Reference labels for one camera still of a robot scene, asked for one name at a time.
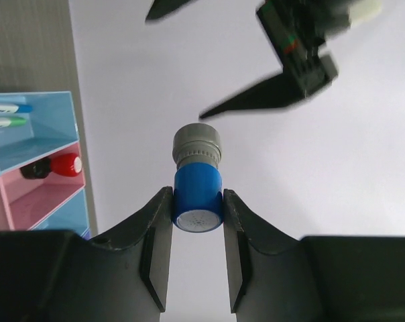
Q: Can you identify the purple drawer box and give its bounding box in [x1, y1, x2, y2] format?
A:
[81, 228, 91, 240]

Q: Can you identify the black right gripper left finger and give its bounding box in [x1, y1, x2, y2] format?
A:
[90, 186, 173, 314]

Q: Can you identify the blue white marker pen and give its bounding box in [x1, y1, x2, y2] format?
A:
[0, 103, 33, 114]

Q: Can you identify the green white marker pen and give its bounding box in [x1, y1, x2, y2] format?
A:
[0, 117, 27, 128]

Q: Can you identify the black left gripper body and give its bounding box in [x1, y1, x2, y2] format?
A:
[257, 1, 351, 99]

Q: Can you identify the red black stamp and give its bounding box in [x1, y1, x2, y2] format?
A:
[19, 153, 82, 180]

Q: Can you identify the light blue drawer box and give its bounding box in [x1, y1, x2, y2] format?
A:
[0, 91, 79, 176]

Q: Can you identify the pink drawer box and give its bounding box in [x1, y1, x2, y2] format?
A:
[0, 139, 85, 230]

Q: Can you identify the blue grey pencil sharpener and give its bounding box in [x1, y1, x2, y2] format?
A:
[172, 123, 223, 233]

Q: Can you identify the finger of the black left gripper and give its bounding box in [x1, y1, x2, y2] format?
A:
[198, 72, 308, 119]
[145, 0, 192, 22]

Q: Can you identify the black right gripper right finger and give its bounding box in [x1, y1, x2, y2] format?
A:
[223, 189, 299, 314]

